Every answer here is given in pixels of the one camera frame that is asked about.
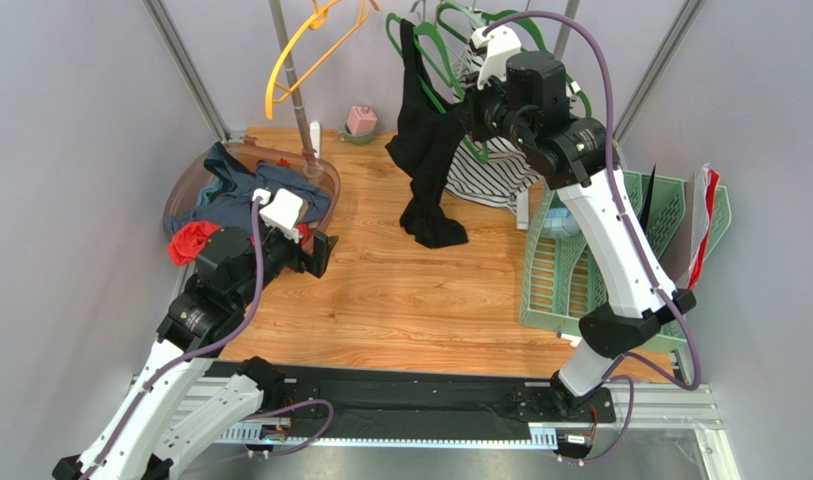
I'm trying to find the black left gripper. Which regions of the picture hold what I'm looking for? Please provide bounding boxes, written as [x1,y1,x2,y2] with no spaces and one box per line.
[233,200,338,308]

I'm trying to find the black tank top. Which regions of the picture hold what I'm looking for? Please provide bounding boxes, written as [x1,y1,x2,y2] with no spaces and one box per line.
[385,20,468,249]

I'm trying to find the dark green velvet hanger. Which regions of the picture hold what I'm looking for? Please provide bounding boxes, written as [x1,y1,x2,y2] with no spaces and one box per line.
[385,13,489,164]

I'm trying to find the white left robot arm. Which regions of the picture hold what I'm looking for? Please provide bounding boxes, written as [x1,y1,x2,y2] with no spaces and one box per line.
[52,226,338,479]

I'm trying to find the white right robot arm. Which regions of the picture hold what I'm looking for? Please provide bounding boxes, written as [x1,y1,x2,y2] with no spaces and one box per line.
[460,48,696,402]

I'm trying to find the light green hanger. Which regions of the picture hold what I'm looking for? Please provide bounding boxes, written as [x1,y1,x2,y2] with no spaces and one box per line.
[409,1,487,80]

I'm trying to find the dark green hanger with shirt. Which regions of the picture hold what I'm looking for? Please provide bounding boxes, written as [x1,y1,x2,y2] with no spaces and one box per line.
[436,1,594,121]

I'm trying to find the yellow plastic hanger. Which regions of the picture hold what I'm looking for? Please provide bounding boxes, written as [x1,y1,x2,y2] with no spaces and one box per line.
[264,0,383,122]

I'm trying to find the striped black white shirt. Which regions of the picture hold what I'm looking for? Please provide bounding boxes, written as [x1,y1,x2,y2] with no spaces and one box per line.
[443,46,544,215]

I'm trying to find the metal clothes rack pole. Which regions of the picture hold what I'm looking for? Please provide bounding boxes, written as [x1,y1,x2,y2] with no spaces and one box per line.
[269,0,322,181]

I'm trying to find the dark blue garment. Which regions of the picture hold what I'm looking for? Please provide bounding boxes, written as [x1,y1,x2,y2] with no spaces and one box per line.
[162,143,332,235]

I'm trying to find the white clothes rack base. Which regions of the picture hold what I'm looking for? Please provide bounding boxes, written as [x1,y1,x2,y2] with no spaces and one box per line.
[309,121,322,158]

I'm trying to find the teal garment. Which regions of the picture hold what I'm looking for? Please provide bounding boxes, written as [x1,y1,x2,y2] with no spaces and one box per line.
[195,182,222,207]

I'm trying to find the red garment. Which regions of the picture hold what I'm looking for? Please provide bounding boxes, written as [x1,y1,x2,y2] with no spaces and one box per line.
[167,220,311,266]

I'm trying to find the transparent brown laundry basket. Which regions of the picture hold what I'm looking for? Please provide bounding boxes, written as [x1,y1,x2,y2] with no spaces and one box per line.
[162,143,340,246]

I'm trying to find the green plastic file rack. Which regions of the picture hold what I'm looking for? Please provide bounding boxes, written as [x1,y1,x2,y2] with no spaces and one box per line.
[519,171,696,336]

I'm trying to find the red white folders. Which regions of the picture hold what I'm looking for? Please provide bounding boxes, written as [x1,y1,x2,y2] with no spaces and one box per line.
[659,163,720,290]

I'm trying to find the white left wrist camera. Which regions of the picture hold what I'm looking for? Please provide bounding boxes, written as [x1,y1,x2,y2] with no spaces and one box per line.
[252,188,307,243]

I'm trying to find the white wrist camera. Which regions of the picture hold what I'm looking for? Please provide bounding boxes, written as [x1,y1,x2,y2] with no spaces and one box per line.
[252,188,307,243]
[470,26,522,90]

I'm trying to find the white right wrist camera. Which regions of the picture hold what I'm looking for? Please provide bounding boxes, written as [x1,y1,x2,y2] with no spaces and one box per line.
[470,26,522,90]

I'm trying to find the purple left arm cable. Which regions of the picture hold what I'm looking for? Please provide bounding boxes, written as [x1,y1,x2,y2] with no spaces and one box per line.
[79,196,334,480]

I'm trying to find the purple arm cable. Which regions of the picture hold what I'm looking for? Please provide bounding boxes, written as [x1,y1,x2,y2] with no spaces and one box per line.
[482,9,703,467]
[79,196,334,480]

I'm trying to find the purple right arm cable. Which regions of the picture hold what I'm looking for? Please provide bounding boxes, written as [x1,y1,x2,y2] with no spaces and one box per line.
[482,9,703,467]

